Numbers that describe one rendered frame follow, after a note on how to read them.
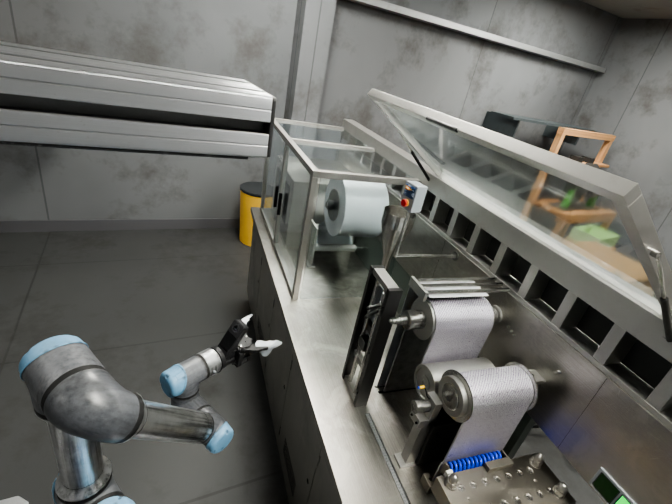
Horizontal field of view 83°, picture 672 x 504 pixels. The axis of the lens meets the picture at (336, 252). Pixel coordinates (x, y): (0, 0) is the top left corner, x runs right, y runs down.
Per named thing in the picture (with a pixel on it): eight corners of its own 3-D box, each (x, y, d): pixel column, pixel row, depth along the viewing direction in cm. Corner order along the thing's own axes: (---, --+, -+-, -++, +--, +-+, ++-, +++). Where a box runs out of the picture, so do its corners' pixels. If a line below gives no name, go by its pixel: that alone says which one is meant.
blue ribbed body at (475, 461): (442, 466, 117) (446, 459, 116) (496, 453, 125) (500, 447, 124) (448, 477, 115) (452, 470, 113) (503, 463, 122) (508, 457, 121)
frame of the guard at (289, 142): (258, 209, 294) (267, 116, 262) (327, 212, 314) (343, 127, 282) (289, 300, 197) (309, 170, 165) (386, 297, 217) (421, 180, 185)
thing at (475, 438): (442, 461, 117) (462, 422, 109) (501, 448, 126) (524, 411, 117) (443, 463, 117) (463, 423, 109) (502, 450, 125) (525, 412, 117)
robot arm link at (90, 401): (104, 399, 63) (245, 424, 104) (76, 362, 69) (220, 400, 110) (51, 462, 61) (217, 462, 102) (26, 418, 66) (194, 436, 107)
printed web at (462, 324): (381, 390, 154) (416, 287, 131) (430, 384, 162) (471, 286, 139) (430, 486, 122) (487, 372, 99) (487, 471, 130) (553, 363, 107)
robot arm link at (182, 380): (158, 389, 104) (157, 366, 100) (193, 370, 112) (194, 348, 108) (173, 407, 100) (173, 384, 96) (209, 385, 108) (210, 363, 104)
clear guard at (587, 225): (375, 96, 149) (376, 95, 149) (440, 174, 177) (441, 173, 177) (619, 194, 63) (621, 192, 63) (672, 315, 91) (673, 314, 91)
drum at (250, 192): (276, 247, 434) (283, 195, 405) (241, 249, 415) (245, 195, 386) (265, 231, 466) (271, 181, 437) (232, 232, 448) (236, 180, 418)
